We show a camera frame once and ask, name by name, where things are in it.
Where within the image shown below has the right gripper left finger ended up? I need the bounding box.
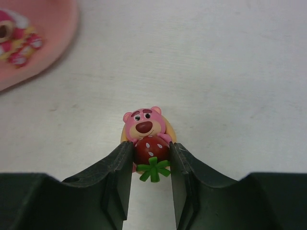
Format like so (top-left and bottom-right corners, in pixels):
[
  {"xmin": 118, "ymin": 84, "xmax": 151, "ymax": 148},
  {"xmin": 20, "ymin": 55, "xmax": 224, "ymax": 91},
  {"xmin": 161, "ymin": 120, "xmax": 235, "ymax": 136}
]
[{"xmin": 0, "ymin": 142, "xmax": 133, "ymax": 230}]

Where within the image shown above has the pink three-tier wooden shelf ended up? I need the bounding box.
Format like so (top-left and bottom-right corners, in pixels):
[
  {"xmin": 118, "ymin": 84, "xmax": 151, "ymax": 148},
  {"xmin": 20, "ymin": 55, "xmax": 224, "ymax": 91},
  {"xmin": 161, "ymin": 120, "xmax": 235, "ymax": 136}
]
[{"xmin": 0, "ymin": 0, "xmax": 79, "ymax": 90}]

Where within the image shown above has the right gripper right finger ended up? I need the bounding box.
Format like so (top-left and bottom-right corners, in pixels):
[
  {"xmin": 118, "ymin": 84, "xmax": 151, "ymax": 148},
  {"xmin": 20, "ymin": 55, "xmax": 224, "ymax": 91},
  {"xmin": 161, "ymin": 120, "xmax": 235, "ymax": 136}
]
[{"xmin": 170, "ymin": 143, "xmax": 307, "ymax": 230}]

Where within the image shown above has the strawberry cake slice toy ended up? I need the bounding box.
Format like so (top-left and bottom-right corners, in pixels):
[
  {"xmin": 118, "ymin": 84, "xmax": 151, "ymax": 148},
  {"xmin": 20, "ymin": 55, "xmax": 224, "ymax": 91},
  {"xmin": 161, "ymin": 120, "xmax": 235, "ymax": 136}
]
[{"xmin": 0, "ymin": 8, "xmax": 44, "ymax": 68}]

